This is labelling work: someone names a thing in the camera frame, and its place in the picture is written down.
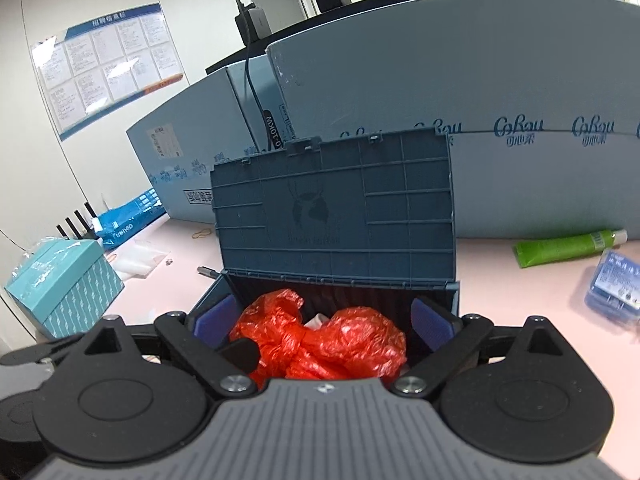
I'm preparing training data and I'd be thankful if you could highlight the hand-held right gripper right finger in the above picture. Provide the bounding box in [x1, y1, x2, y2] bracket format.
[387, 296, 576, 398]

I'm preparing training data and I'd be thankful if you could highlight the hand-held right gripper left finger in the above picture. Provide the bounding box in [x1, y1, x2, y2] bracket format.
[75, 294, 256, 395]

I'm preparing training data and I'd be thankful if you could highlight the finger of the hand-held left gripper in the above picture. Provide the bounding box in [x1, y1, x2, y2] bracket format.
[224, 337, 261, 380]

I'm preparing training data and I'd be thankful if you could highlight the blue lidded storage box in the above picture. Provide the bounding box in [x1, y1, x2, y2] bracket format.
[187, 129, 461, 386]

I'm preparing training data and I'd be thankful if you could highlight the pink desktop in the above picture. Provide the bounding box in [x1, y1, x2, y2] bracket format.
[30, 217, 640, 478]

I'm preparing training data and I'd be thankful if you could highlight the white plastic bag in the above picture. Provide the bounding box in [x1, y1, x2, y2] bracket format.
[114, 239, 172, 281]

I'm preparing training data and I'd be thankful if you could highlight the teal tissue box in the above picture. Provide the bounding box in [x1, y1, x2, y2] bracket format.
[4, 239, 126, 341]

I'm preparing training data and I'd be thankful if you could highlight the blue plastic packet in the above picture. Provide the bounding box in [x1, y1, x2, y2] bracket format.
[96, 187, 167, 252]

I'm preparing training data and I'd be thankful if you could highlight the green tube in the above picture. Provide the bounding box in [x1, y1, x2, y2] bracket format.
[515, 228, 628, 268]

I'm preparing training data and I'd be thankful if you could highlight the black router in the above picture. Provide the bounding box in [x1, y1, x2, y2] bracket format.
[55, 202, 103, 241]

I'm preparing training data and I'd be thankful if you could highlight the clear blue packet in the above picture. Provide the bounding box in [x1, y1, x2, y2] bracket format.
[584, 247, 640, 332]

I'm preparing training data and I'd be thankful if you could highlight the blue foam board white label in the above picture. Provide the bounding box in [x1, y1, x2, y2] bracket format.
[125, 57, 301, 224]

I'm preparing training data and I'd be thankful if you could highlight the black shelf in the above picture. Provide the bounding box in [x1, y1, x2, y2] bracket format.
[205, 0, 426, 77]

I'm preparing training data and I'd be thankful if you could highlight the thin black power cable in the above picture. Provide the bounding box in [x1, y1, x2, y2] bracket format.
[243, 0, 281, 153]

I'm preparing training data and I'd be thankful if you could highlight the wall notice board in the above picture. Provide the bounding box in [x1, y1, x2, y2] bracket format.
[31, 2, 190, 142]

